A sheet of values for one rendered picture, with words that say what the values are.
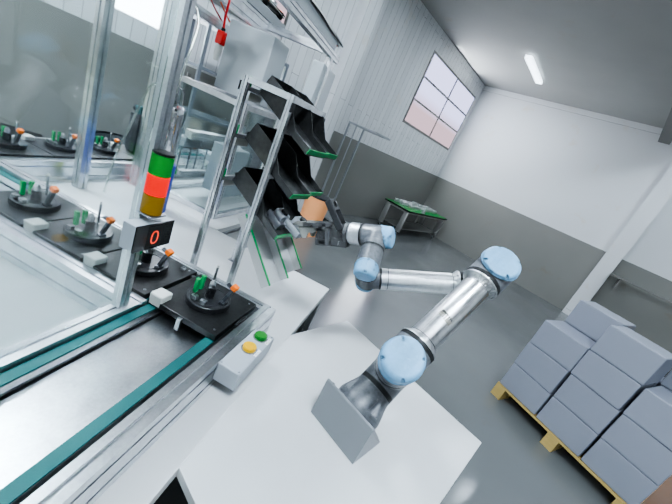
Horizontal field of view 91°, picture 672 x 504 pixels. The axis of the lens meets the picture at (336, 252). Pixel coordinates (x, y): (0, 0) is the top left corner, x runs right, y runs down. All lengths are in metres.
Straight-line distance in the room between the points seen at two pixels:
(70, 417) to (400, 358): 0.72
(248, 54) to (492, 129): 8.66
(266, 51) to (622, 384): 3.32
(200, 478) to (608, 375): 2.99
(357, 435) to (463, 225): 9.24
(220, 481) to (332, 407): 0.33
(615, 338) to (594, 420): 0.65
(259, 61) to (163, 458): 1.95
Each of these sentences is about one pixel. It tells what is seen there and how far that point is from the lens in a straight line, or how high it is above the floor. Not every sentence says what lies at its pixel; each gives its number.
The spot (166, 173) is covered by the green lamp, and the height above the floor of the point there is 1.37.
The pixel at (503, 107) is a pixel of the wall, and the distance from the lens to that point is 10.44.
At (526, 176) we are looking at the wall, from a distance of 9.80.
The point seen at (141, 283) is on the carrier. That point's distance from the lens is 1.19.
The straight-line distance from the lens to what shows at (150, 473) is 0.90.
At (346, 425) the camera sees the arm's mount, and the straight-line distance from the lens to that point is 1.01.
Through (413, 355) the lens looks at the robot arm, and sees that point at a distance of 0.90.
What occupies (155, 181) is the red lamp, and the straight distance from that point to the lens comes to 0.89.
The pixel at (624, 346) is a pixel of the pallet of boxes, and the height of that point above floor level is 1.06.
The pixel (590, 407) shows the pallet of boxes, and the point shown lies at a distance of 3.44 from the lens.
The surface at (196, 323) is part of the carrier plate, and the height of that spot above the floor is 0.97.
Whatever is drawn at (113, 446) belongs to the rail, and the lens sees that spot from 0.81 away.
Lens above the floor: 1.62
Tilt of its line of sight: 19 degrees down
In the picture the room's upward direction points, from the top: 24 degrees clockwise
